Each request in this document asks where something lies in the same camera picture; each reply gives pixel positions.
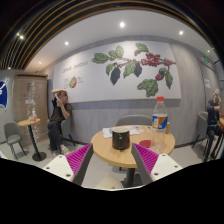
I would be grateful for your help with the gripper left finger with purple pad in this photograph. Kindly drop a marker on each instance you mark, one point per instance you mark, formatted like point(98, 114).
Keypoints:
point(73, 166)

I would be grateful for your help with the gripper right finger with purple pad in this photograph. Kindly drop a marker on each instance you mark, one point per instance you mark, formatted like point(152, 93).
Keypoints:
point(152, 166)

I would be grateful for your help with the clear plastic water bottle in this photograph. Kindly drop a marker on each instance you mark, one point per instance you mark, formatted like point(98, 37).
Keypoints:
point(160, 118)

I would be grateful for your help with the red round coaster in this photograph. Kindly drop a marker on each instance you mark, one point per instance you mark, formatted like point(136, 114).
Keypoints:
point(146, 143)

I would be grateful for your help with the round wooden cafe table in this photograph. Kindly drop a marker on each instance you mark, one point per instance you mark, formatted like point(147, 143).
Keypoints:
point(102, 147)

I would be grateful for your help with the clear drinking glass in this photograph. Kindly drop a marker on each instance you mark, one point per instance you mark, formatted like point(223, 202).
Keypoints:
point(150, 132)

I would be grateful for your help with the small round side table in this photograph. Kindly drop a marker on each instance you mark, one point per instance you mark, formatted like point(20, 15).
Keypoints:
point(37, 156)

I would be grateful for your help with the beige stool seat below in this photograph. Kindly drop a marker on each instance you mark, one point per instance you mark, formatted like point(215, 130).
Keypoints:
point(109, 182)

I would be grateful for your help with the black mug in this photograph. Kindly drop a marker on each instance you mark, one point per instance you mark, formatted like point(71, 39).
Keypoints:
point(120, 138)

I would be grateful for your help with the white papers on table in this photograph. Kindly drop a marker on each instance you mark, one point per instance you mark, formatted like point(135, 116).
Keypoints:
point(107, 132)

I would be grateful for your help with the grey chair behind table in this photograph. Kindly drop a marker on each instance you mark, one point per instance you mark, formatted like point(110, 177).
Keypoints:
point(135, 119)

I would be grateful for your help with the seated person in black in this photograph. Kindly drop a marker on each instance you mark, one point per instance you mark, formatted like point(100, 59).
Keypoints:
point(62, 110)

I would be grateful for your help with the small bottle on side table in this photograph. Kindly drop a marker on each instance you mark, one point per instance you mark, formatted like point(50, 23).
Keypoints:
point(34, 114)

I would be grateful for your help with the grey chair at left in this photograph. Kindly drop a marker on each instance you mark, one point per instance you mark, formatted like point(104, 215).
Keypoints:
point(12, 135)

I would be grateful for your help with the grey chair at right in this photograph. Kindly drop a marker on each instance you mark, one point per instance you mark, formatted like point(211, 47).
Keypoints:
point(201, 126)

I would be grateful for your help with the person at right edge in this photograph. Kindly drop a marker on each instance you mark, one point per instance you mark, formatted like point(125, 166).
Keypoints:
point(213, 129)

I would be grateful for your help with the blue white wall poster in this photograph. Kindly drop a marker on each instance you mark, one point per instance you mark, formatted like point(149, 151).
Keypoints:
point(3, 94)

